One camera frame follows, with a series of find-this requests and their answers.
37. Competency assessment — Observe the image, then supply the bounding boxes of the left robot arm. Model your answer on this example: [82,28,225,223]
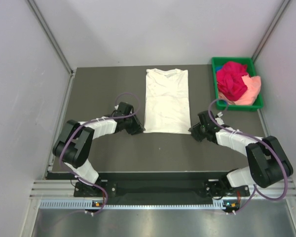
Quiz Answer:
[52,102,145,197]

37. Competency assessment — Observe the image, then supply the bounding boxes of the aluminium frame rail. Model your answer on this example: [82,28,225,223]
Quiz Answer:
[30,180,284,199]

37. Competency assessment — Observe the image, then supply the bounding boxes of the white t shirt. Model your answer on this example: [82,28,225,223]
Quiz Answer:
[144,69,191,134]

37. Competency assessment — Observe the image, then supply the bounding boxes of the green plastic bin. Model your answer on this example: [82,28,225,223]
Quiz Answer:
[211,57,263,111]

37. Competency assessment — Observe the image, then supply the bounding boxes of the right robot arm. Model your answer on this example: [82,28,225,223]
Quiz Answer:
[189,111,294,199]

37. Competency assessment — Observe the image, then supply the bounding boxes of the magenta t shirt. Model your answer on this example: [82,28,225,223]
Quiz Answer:
[216,61,248,101]

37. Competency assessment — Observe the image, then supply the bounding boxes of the blue cloth in bin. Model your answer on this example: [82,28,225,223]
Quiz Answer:
[215,66,222,72]

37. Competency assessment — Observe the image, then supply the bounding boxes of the slotted grey cable duct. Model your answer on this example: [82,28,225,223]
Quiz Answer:
[39,199,237,210]

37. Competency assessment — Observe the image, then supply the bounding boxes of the peach t shirt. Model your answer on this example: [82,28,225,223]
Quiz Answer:
[219,75,261,106]

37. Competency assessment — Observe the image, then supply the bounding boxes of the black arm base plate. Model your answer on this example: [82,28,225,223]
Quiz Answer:
[74,179,240,198]

